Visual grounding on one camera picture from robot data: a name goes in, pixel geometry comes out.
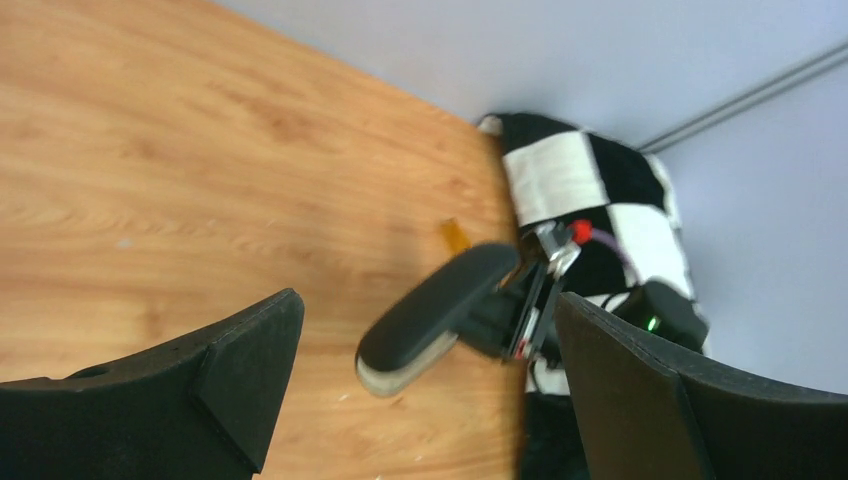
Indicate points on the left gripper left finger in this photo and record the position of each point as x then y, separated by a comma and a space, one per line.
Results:
201, 406

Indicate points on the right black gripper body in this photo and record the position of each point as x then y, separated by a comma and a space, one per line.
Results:
514, 322

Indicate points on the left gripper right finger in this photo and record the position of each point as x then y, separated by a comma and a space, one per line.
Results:
647, 408

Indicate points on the black glasses case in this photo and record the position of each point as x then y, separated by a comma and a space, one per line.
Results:
420, 328

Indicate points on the orange sunglasses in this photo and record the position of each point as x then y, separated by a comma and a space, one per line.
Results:
455, 237

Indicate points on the black white checkered blanket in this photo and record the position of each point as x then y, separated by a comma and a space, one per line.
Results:
561, 172

